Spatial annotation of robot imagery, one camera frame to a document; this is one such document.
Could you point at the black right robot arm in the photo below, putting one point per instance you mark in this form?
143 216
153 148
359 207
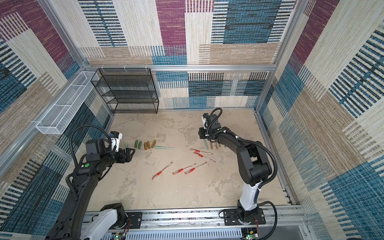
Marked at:
257 165

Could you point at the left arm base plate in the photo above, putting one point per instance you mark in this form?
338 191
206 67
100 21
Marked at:
133 220

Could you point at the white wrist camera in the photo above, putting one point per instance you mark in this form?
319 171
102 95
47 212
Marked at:
205 118
115 140

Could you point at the black wire mesh shelf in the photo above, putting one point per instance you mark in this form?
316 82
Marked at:
127 91

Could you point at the red pen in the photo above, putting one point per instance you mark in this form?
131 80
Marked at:
184 168
194 168
200 152
157 174

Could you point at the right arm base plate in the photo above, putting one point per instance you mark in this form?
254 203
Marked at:
234 217

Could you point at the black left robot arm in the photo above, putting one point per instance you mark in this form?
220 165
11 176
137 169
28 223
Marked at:
89 170

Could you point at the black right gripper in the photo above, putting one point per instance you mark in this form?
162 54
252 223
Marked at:
201 134

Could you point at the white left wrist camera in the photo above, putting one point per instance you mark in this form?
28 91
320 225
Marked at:
115 140

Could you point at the mint highlighter pen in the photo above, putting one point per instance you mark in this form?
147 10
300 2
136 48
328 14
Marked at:
206 144
165 148

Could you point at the white wire mesh basket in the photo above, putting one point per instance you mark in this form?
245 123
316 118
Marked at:
59 116

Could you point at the aluminium front rail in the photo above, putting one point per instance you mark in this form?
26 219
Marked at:
283 222

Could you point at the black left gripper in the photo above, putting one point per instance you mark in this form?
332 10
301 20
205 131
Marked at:
128 156

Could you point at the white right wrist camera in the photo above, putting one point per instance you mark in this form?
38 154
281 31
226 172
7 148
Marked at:
205 118

